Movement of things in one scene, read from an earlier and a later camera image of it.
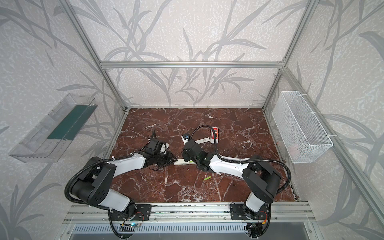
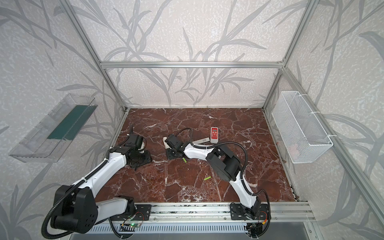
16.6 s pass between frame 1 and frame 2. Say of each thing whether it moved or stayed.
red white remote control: stayed
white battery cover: stayed
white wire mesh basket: stayed
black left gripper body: moved
